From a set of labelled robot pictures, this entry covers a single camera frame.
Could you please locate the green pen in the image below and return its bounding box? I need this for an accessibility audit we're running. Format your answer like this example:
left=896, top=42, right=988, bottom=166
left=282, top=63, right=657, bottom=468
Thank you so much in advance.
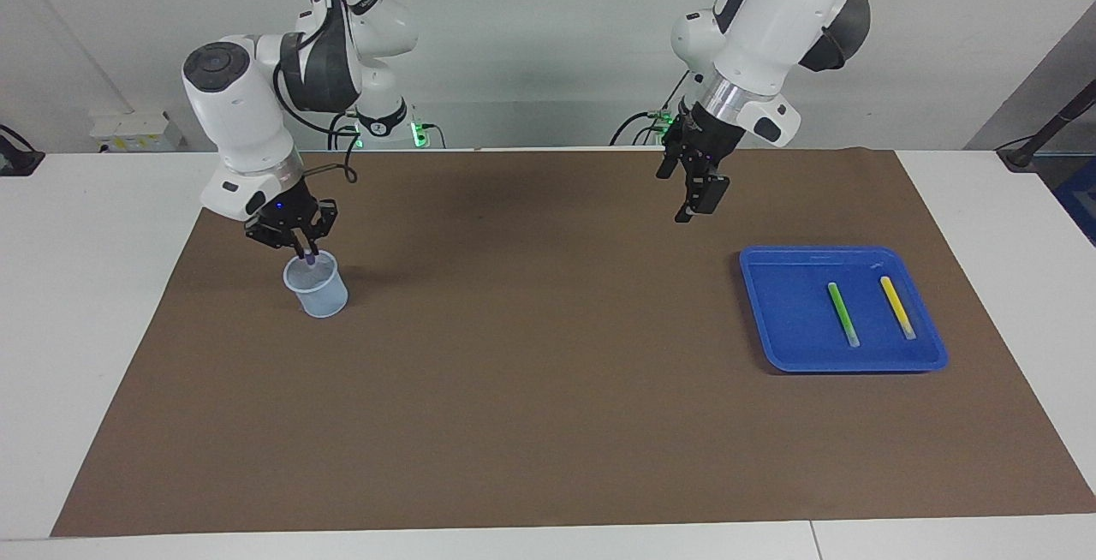
left=826, top=282, right=861, bottom=349

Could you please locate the yellow pen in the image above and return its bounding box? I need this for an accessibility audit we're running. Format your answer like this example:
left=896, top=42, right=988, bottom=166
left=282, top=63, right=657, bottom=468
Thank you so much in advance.
left=879, top=276, right=917, bottom=341

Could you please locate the blue plastic tray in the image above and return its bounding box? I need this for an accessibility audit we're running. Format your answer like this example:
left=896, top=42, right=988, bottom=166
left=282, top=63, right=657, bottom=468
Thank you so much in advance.
left=739, top=245, right=950, bottom=374

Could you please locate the translucent plastic cup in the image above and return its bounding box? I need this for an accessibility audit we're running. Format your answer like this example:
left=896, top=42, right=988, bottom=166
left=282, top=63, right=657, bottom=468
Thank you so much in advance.
left=283, top=250, right=350, bottom=319

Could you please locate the white power strip box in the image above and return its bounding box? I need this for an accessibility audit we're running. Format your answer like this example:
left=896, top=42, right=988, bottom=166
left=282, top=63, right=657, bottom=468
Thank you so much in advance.
left=89, top=110, right=186, bottom=154

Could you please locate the brown table mat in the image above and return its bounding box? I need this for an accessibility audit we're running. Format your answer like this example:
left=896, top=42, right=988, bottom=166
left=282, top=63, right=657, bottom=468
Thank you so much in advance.
left=50, top=147, right=1096, bottom=538

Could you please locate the black clamp device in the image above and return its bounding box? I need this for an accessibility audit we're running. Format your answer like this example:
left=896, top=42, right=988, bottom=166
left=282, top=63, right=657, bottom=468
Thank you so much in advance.
left=0, top=123, right=45, bottom=177

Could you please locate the black stand pole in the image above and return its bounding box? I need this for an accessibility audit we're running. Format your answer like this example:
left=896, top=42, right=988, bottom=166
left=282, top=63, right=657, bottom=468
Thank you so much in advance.
left=996, top=80, right=1096, bottom=172

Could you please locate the blue crate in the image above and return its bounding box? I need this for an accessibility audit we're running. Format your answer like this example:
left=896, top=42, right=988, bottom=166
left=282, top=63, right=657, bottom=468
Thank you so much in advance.
left=1055, top=158, right=1096, bottom=246

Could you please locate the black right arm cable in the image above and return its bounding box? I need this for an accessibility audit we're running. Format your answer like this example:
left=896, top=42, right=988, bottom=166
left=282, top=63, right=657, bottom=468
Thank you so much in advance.
left=253, top=0, right=360, bottom=186

